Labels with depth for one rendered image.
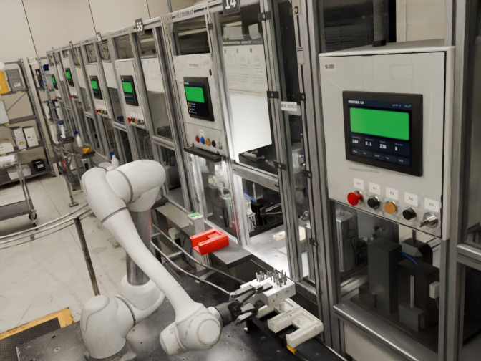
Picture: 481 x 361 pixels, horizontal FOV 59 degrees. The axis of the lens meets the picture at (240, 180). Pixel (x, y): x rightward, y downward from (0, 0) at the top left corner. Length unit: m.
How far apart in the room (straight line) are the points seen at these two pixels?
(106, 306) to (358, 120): 1.21
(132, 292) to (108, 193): 0.54
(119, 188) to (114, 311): 0.56
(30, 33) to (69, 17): 0.77
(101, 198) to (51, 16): 7.76
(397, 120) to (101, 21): 8.46
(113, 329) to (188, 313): 0.58
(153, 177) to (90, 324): 0.64
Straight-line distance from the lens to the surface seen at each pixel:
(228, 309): 1.56
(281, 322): 1.66
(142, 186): 1.58
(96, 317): 1.85
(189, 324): 1.35
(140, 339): 2.06
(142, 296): 1.91
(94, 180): 1.53
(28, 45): 9.04
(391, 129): 1.15
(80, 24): 9.21
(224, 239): 2.14
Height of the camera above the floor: 1.88
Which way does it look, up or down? 18 degrees down
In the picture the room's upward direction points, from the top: 8 degrees counter-clockwise
